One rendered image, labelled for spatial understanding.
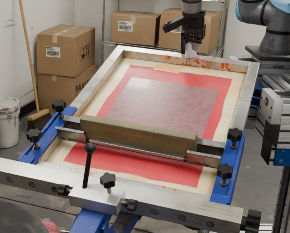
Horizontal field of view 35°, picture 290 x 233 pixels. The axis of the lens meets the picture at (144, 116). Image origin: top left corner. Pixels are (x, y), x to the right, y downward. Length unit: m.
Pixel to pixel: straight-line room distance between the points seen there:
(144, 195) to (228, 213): 0.21
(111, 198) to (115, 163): 0.29
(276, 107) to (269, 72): 0.52
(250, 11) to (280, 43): 0.20
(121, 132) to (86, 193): 0.30
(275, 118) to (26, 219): 1.12
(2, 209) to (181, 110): 0.98
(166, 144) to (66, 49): 3.32
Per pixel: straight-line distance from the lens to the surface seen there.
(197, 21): 1.76
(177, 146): 1.32
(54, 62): 4.65
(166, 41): 4.66
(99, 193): 1.12
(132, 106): 1.61
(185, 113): 1.57
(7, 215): 0.70
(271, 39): 2.11
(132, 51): 1.89
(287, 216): 2.18
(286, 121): 1.65
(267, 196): 3.53
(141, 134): 1.34
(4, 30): 4.30
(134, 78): 1.77
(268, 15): 2.11
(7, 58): 4.37
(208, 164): 1.32
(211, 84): 1.74
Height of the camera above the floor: 1.68
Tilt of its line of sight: 21 degrees down
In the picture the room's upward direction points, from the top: 3 degrees clockwise
